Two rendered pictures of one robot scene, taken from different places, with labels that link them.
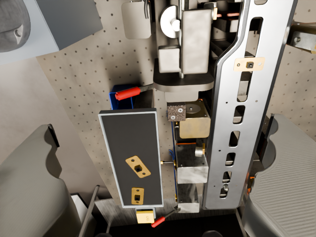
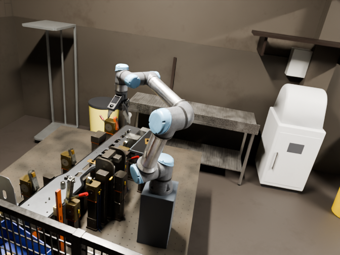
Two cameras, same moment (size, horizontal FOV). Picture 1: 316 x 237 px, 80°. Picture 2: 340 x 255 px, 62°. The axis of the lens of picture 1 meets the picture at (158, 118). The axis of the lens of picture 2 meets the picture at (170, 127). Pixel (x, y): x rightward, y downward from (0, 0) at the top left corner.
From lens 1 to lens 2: 1.68 m
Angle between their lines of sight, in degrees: 35
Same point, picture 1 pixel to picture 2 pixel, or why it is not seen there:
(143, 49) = (130, 206)
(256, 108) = (97, 151)
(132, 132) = (140, 148)
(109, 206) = (230, 163)
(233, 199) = (125, 128)
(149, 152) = (140, 143)
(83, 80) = not seen: hidden behind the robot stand
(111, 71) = not seen: hidden behind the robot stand
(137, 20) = (120, 173)
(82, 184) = (253, 190)
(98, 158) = (193, 176)
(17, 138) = (294, 245)
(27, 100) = not seen: outside the picture
